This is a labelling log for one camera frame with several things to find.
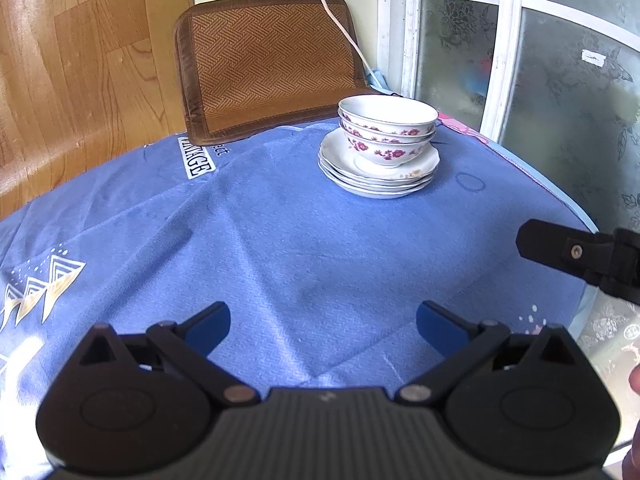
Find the large wooden board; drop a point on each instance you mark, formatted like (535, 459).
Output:
(75, 85)

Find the person's right hand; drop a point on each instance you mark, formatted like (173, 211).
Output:
(636, 380)

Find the clear lace table cover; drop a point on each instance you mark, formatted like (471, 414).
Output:
(610, 340)

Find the light blue cloth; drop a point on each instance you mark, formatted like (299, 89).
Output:
(380, 80)

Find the white framed frosted window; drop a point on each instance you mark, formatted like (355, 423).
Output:
(507, 35)

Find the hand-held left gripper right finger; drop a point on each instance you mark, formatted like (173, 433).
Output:
(437, 325)

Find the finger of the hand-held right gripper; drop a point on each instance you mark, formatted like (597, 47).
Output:
(555, 245)

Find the brown woven seat mat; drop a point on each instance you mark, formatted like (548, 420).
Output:
(265, 60)

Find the blue printed tablecloth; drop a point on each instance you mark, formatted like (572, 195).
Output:
(300, 240)

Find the white window sticker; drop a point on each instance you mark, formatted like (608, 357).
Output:
(593, 57)

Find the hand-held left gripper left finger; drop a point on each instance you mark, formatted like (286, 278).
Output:
(210, 325)

